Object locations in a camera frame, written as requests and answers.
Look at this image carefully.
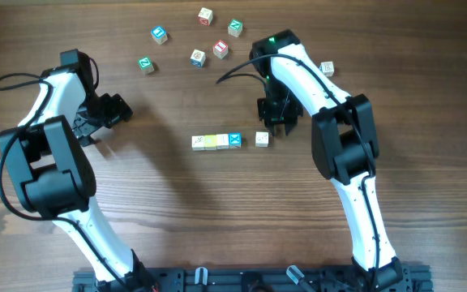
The white bird block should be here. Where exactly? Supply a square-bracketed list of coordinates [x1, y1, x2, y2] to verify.
[255, 131, 269, 148]

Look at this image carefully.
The plain cream block with 9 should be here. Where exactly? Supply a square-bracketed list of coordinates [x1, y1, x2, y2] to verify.
[191, 135, 205, 151]

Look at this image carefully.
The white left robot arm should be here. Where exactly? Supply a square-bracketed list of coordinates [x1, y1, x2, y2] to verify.
[0, 65, 156, 291]

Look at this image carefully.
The red M block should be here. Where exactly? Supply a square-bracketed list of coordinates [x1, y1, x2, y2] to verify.
[198, 7, 213, 26]

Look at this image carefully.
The white apple block green N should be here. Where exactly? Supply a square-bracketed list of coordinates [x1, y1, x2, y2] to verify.
[216, 134, 229, 150]

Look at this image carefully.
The blue-sided block far right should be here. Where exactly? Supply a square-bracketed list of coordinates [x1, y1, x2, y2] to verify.
[320, 62, 335, 77]

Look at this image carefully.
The green N block far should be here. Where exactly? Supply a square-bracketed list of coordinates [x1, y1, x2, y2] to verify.
[228, 19, 243, 37]

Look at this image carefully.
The blue-top block far left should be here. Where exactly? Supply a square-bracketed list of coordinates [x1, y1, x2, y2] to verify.
[151, 26, 168, 45]

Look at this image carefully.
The red I top block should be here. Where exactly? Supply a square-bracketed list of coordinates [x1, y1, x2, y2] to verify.
[212, 40, 229, 59]

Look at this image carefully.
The green Z block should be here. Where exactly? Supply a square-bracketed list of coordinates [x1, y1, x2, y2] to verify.
[137, 56, 155, 75]

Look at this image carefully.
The blue D block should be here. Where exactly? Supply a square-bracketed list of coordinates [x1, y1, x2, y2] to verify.
[190, 49, 206, 67]

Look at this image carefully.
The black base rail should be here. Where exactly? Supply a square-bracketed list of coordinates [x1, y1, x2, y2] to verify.
[71, 264, 434, 292]

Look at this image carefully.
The yellow-top block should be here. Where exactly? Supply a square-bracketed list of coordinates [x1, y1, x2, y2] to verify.
[228, 133, 242, 148]

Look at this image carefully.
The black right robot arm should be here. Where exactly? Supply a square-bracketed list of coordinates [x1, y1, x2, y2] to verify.
[250, 30, 402, 291]

